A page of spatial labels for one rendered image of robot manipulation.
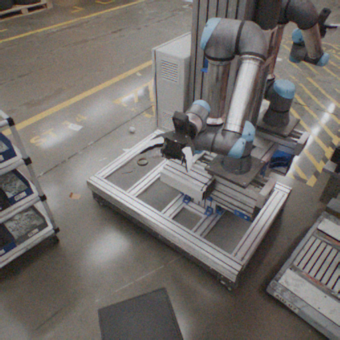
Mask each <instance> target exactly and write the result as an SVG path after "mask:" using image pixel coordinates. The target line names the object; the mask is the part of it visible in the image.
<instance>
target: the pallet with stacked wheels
mask: <svg viewBox="0 0 340 340"><path fill-rule="evenodd" d="M43 4H44V7H45V8H42V9H37V10H34V11H28V9H33V8H36V7H42V6H43ZM52 8H53V6H52V1H50V0H0V17H2V16H5V15H8V14H11V13H16V12H20V15H19V14H18V15H15V16H12V17H7V18H4V19H0V22H1V21H6V20H9V19H15V18H17V17H22V16H26V15H30V14H33V13H36V12H39V11H44V10H47V9H52Z"/></svg>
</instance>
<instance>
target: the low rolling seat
mask: <svg viewBox="0 0 340 340"><path fill-rule="evenodd" d="M97 313H98V322H99V327H100V336H101V340H183V336H182V334H181V331H180V328H179V324H178V322H177V318H176V315H175V312H174V309H173V305H171V302H170V299H169V295H168V293H167V289H166V287H162V288H160V289H156V290H153V291H150V292H147V293H144V294H140V295H138V296H134V297H130V298H129V299H126V300H123V301H119V302H117V303H113V304H111V305H106V306H104V307H102V308H100V309H98V312H97Z"/></svg>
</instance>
